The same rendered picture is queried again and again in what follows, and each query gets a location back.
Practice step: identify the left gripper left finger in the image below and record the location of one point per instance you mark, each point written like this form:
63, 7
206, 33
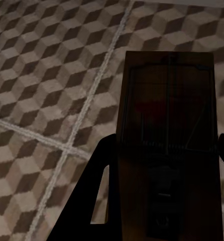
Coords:
74, 221

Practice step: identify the mousetrap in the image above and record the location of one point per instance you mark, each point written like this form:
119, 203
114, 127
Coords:
167, 146

